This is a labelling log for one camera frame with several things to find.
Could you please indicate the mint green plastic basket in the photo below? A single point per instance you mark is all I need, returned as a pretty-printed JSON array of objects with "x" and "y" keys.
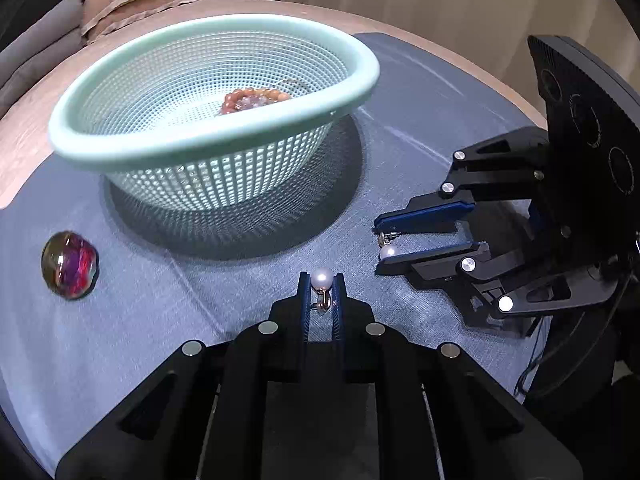
[{"x": 200, "y": 110}]

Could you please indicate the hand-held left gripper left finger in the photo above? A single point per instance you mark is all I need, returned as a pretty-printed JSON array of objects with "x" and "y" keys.
[{"x": 303, "y": 310}]

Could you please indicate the grey folded blanket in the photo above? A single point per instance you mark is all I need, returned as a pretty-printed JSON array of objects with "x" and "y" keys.
[
  {"x": 45, "y": 25},
  {"x": 30, "y": 67}
]

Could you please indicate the purple glass ball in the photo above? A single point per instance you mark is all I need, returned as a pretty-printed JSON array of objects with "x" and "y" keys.
[{"x": 70, "y": 265}]

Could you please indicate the blue cloth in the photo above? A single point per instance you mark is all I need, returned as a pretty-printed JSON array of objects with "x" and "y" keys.
[{"x": 425, "y": 125}]

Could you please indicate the pearl earring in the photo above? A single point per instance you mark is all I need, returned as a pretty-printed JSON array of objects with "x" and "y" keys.
[
  {"x": 321, "y": 281},
  {"x": 387, "y": 251}
]

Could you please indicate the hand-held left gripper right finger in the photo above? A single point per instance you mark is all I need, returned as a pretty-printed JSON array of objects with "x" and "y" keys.
[{"x": 338, "y": 310}]

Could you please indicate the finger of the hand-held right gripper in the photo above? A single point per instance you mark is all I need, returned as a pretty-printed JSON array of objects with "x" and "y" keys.
[
  {"x": 430, "y": 255},
  {"x": 425, "y": 213}
]

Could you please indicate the silver bangle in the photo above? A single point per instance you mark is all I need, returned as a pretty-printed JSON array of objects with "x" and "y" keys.
[{"x": 295, "y": 82}]

